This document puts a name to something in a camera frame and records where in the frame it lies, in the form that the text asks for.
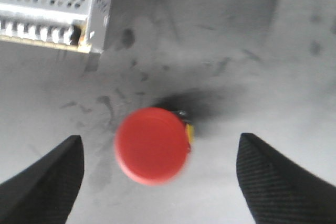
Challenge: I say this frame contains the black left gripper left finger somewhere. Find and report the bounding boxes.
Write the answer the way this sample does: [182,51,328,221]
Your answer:
[1,135,85,223]

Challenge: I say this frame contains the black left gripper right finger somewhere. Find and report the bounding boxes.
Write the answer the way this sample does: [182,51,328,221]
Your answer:
[236,133,335,223]

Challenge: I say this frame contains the red mushroom emergency stop button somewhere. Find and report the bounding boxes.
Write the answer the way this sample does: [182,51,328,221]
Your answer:
[114,107,194,186]

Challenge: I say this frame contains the small metal mesh power supply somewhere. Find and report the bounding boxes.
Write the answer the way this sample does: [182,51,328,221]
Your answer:
[1,0,112,53]

